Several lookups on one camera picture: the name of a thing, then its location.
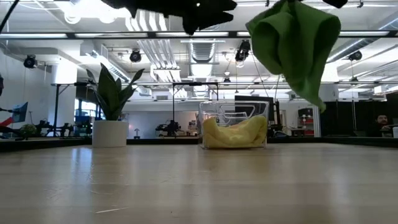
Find black computer monitor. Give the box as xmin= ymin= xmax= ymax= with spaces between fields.
xmin=234 ymin=95 xmax=276 ymax=123

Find green snake plant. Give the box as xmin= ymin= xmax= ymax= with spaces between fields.
xmin=85 ymin=63 xmax=146 ymax=121

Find black partition panels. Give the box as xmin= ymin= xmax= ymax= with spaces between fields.
xmin=318 ymin=93 xmax=398 ymax=138

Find white round plant pot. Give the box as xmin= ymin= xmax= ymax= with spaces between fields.
xmin=92 ymin=120 xmax=129 ymax=148

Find red storage shelf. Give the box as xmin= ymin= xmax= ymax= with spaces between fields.
xmin=297 ymin=107 xmax=315 ymax=137

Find black aluminium table frame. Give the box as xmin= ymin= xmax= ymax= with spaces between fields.
xmin=0 ymin=135 xmax=398 ymax=153

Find blue and red machine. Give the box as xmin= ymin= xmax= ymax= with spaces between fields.
xmin=0 ymin=101 xmax=29 ymax=139

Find person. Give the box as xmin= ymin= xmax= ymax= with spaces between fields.
xmin=369 ymin=114 xmax=394 ymax=138

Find long ceiling light bar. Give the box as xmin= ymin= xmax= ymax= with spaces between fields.
xmin=0 ymin=30 xmax=398 ymax=40

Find small green bush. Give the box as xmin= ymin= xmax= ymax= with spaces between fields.
xmin=19 ymin=123 xmax=38 ymax=138

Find black background machine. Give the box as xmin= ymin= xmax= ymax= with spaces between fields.
xmin=35 ymin=121 xmax=74 ymax=138
xmin=155 ymin=119 xmax=182 ymax=138

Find black ceiling spotlight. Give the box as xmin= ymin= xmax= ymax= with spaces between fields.
xmin=129 ymin=49 xmax=142 ymax=63
xmin=23 ymin=54 xmax=39 ymax=70
xmin=234 ymin=39 xmax=252 ymax=62
xmin=347 ymin=50 xmax=363 ymax=62

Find black gantry stand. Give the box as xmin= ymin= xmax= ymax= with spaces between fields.
xmin=172 ymin=82 xmax=219 ymax=138
xmin=51 ymin=82 xmax=94 ymax=138

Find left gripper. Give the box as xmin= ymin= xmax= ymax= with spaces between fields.
xmin=101 ymin=0 xmax=238 ymax=35

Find clear plastic bin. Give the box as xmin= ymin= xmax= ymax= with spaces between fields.
xmin=198 ymin=100 xmax=270 ymax=149

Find green microfiber towel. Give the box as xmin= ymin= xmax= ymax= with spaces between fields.
xmin=245 ymin=0 xmax=342 ymax=113

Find yellow microfiber towel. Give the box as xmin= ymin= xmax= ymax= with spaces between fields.
xmin=201 ymin=115 xmax=268 ymax=149

